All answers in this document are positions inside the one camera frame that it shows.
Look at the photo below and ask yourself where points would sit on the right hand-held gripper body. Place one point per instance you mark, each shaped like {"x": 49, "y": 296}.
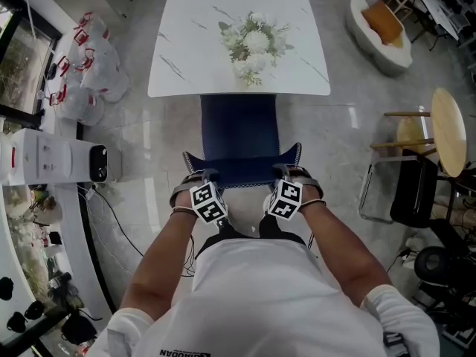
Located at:
{"x": 286, "y": 199}

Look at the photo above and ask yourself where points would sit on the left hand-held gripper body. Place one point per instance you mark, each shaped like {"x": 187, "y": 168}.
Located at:
{"x": 208, "y": 203}

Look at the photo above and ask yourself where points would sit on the blue upholstered chair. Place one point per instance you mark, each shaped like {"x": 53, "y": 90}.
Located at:
{"x": 240, "y": 128}

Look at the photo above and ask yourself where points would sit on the person's left forearm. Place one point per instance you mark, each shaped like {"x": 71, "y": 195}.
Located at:
{"x": 163, "y": 262}

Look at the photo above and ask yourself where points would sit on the person's right forearm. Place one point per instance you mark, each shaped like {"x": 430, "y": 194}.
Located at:
{"x": 342, "y": 255}

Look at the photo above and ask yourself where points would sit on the person's right hand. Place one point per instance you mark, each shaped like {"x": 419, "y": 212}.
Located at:
{"x": 309, "y": 195}

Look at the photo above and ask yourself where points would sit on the person's left hand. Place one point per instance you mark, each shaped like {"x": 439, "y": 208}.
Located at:
{"x": 184, "y": 199}

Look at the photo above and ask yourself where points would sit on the left wrist band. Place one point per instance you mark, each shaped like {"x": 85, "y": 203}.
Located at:
{"x": 182, "y": 210}

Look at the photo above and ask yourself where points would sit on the wrist band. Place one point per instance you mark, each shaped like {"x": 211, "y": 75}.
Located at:
{"x": 182, "y": 210}
{"x": 314, "y": 201}

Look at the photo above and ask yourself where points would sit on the right wrist band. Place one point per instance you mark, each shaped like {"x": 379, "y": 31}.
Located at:
{"x": 314, "y": 201}

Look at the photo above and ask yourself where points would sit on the person's black trousers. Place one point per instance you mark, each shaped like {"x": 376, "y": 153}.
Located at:
{"x": 273, "y": 227}

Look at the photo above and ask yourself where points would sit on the person's white shirt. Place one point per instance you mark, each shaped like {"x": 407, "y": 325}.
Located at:
{"x": 260, "y": 303}

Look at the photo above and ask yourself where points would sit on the white marble table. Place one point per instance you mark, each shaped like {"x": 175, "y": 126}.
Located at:
{"x": 193, "y": 61}

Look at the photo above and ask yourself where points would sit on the wooden stool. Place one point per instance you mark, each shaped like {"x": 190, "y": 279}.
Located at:
{"x": 411, "y": 130}

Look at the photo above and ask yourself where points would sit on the black round fan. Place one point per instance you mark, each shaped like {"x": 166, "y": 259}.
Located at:
{"x": 431, "y": 264}

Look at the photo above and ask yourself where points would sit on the white flower bouquet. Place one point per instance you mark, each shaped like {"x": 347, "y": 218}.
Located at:
{"x": 256, "y": 43}

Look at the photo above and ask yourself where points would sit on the white water dispenser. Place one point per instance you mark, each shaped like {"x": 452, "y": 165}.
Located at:
{"x": 56, "y": 156}

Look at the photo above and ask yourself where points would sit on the round wooden side table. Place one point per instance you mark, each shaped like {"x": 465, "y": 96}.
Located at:
{"x": 448, "y": 132}

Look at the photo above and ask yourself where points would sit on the white fluffy armchair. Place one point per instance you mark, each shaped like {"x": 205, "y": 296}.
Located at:
{"x": 394, "y": 56}

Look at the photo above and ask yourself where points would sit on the black bag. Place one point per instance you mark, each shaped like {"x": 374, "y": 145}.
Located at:
{"x": 78, "y": 327}

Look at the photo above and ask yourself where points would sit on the orange cushion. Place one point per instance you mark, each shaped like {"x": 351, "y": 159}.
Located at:
{"x": 383, "y": 22}

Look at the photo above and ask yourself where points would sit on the white work desk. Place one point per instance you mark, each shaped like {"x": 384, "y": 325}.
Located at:
{"x": 439, "y": 4}

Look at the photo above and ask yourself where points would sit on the black chair with metal frame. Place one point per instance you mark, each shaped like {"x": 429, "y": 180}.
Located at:
{"x": 414, "y": 188}

